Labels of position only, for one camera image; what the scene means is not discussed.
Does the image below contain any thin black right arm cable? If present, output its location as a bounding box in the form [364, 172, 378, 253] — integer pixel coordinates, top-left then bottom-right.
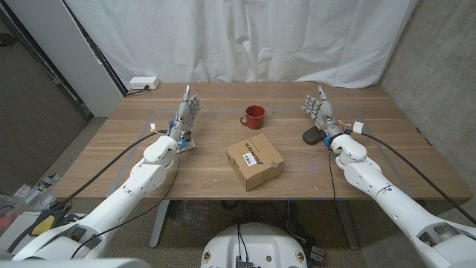
[327, 147, 338, 209]

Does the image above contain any white fabric curtain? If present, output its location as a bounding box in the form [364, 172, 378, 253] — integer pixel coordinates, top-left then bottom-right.
[65, 0, 419, 89]

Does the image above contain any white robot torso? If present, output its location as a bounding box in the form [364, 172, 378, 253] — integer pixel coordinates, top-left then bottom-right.
[199, 222, 309, 268]

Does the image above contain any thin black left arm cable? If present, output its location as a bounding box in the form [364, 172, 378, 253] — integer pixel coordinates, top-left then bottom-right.
[69, 147, 183, 260]

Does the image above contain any dark oval glasses case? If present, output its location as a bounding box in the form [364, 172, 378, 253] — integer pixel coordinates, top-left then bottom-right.
[302, 125, 327, 146]

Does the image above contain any white power strip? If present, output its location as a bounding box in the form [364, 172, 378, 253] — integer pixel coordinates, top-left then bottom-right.
[129, 76, 161, 91]

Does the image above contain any white cabinet panel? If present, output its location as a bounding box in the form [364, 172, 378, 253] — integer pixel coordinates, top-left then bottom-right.
[5, 0, 124, 118]

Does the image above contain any grey table leg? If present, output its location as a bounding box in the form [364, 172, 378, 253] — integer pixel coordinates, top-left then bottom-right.
[149, 200, 170, 249]
[335, 200, 360, 251]

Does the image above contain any black cable bundle under table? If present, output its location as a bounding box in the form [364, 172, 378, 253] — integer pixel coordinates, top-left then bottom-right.
[221, 200, 309, 246]

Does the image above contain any small grey calculator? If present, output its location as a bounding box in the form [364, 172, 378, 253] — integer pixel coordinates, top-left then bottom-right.
[180, 135, 196, 152]

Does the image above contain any red enamel mug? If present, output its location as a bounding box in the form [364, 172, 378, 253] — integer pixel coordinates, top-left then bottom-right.
[239, 104, 267, 130]

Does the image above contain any floor clutter pile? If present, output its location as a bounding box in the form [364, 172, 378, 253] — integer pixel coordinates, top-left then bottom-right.
[10, 173, 62, 213]

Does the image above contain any grey power brick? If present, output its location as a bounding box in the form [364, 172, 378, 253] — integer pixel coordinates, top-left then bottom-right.
[309, 245, 327, 264]

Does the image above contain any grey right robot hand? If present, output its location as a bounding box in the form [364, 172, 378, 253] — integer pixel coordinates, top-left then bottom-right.
[301, 84, 343, 138]

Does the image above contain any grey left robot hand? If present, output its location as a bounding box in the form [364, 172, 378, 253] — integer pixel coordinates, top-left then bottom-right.
[169, 85, 202, 141]

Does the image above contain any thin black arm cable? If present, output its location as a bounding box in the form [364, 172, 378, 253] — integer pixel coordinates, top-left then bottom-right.
[327, 147, 338, 209]
[69, 147, 183, 260]

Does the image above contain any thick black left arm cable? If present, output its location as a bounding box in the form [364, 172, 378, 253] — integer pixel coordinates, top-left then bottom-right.
[7, 130, 168, 254]

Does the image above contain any brown cardboard packing box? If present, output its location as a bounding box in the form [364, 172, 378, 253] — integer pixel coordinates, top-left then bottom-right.
[226, 133, 286, 192]

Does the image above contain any black power strip cord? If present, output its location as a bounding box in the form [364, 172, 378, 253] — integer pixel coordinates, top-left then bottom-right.
[124, 86, 150, 98]

